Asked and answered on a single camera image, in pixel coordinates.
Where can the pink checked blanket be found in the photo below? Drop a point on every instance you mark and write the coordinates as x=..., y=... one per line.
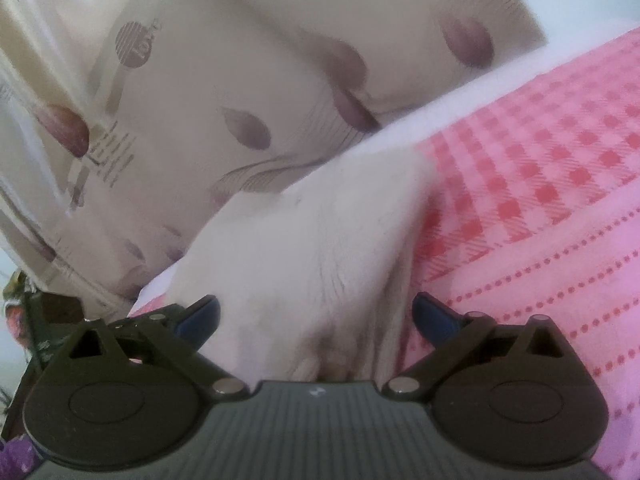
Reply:
x=540, y=200

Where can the floral printed cloth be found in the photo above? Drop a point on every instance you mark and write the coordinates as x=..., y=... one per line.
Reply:
x=12, y=320

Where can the cream small knit garment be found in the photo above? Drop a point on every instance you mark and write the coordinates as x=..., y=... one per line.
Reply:
x=320, y=240

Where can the beige leaf print curtain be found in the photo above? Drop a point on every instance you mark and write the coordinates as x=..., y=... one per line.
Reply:
x=200, y=85

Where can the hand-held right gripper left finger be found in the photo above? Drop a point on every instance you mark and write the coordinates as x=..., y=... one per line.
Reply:
x=197, y=322

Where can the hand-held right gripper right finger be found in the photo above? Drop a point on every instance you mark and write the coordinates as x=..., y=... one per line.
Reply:
x=435, y=317

